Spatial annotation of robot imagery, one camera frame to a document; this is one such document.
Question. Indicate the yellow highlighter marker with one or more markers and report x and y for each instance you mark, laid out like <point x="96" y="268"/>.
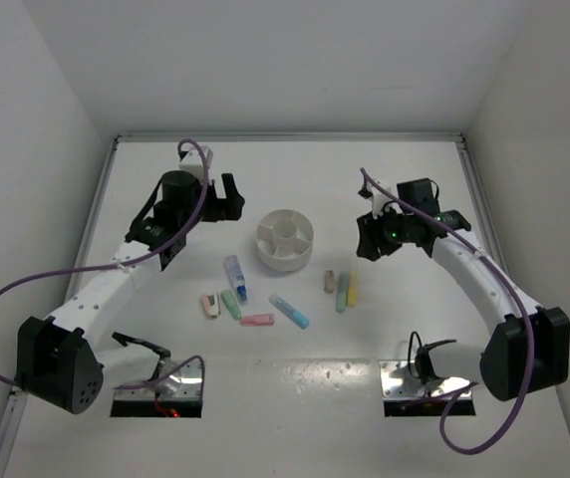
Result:
<point x="352" y="291"/>

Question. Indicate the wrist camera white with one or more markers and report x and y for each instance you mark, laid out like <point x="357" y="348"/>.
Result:
<point x="190" y="161"/>
<point x="378" y="194"/>

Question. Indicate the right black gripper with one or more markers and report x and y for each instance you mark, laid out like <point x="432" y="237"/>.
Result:
<point x="372" y="245"/>

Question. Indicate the blue highlighter marker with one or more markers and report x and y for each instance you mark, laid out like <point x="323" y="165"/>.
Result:
<point x="289" y="311"/>

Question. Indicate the white round divided organizer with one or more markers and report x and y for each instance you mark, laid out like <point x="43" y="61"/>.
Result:
<point x="284" y="240"/>

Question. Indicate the pink highlighter marker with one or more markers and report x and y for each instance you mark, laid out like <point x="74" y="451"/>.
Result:
<point x="260" y="320"/>

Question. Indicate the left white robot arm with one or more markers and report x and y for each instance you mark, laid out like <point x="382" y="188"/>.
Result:
<point x="58" y="358"/>

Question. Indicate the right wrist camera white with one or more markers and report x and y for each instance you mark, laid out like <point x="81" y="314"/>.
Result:
<point x="378" y="194"/>

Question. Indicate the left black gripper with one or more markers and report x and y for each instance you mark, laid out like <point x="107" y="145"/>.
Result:
<point x="223" y="209"/>

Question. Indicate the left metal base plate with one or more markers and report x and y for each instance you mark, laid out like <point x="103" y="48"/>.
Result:
<point x="183" y="381"/>

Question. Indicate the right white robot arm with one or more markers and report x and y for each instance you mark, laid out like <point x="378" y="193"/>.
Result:
<point x="529" y="345"/>

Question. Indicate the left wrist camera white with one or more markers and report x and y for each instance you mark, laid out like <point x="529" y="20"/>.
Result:
<point x="190" y="161"/>

